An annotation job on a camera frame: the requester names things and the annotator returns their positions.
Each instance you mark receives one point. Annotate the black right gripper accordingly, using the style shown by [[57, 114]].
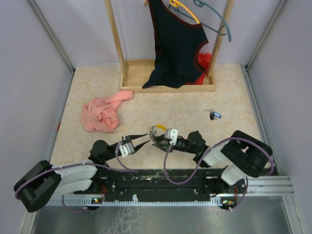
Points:
[[165, 146]]

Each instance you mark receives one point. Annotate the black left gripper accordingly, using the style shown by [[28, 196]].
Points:
[[130, 137]]

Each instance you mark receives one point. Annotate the large keyring with small rings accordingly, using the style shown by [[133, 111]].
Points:
[[156, 130]]

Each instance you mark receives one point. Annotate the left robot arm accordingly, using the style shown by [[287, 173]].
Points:
[[46, 181]]

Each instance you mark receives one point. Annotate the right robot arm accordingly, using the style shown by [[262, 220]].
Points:
[[248, 156]]

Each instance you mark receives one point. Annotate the pink cloth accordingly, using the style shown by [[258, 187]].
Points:
[[100, 114]]

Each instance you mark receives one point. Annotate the blue tagged key bunch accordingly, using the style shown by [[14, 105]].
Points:
[[214, 115]]

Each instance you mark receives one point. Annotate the wooden clothes rack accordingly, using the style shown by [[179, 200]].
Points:
[[136, 72]]

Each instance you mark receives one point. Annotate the red cloth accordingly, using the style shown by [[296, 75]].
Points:
[[204, 61]]

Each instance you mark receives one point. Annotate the dark navy tank top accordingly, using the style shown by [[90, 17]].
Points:
[[176, 49]]

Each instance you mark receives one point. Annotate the yellow clothes hanger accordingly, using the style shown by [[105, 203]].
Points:
[[159, 6]]

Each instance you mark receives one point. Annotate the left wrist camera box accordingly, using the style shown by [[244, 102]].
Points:
[[126, 149]]

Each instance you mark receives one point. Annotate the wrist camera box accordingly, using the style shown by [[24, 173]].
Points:
[[171, 135], [126, 149]]

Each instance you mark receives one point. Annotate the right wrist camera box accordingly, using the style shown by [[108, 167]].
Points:
[[171, 135]]

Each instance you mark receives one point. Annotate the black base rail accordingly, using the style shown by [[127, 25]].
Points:
[[152, 186]]

